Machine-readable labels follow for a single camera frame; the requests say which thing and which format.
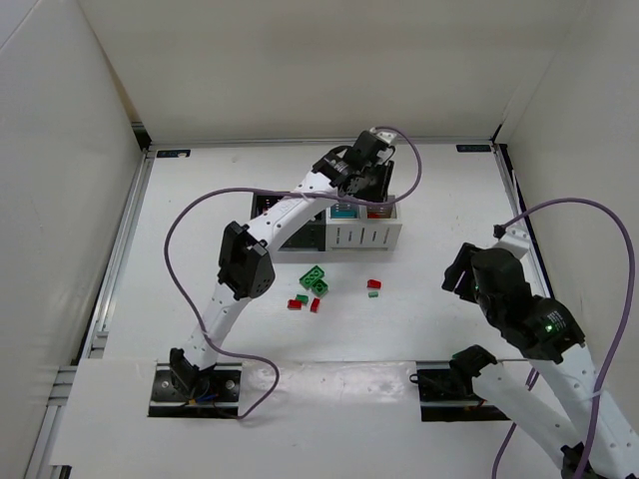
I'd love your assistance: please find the teal lego brick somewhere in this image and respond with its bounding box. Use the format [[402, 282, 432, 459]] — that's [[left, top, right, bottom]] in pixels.
[[330, 205, 358, 220]]

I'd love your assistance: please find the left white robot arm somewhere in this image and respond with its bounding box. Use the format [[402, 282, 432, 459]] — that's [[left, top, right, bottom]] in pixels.
[[169, 128, 396, 394]]

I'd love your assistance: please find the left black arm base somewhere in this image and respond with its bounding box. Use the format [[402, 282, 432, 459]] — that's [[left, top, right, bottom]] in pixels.
[[148, 363, 243, 419]]

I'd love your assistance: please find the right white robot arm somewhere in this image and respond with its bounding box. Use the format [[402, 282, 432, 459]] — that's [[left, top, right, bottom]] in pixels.
[[442, 243, 638, 478]]

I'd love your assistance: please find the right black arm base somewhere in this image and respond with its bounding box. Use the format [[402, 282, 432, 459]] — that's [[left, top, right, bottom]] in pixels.
[[409, 362, 509, 423]]

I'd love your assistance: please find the white double bin container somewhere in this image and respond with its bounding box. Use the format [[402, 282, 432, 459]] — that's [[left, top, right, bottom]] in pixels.
[[325, 203, 402, 251]]

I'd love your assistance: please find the black double bin container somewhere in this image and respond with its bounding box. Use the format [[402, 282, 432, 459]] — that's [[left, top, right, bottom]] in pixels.
[[251, 194, 326, 251]]

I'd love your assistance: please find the blue label right corner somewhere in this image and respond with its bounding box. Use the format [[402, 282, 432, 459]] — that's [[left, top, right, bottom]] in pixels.
[[455, 144, 492, 154]]

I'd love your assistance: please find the blue label corner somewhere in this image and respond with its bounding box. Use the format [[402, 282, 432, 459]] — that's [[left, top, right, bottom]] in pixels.
[[156, 149, 191, 159], [455, 144, 492, 154]]

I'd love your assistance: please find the large green lego brick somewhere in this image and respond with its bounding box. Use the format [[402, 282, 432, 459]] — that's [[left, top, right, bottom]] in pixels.
[[300, 265, 324, 289]]

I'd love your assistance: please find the square green lego brick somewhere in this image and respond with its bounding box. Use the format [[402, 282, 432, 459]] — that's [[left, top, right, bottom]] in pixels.
[[311, 278, 328, 297]]

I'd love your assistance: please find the blue label left corner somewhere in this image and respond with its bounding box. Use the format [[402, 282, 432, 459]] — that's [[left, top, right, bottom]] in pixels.
[[156, 149, 191, 159]]

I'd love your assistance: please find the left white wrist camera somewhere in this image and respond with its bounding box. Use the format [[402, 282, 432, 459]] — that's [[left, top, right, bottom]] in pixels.
[[369, 127, 397, 148]]

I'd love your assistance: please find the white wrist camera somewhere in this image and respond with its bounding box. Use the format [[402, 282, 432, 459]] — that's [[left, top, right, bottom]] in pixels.
[[493, 225, 532, 259], [369, 127, 397, 148]]

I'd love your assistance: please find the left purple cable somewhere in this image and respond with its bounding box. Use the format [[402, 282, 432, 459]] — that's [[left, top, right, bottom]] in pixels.
[[163, 124, 424, 420]]

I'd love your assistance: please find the purple cable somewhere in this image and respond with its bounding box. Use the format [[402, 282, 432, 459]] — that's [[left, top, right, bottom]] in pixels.
[[491, 198, 636, 479], [163, 124, 424, 420]]

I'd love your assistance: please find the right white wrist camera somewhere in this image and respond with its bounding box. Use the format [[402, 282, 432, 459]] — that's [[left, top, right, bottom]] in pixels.
[[493, 225, 532, 259]]

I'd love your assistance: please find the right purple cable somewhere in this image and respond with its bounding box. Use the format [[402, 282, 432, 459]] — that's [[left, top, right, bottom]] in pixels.
[[491, 198, 636, 479]]

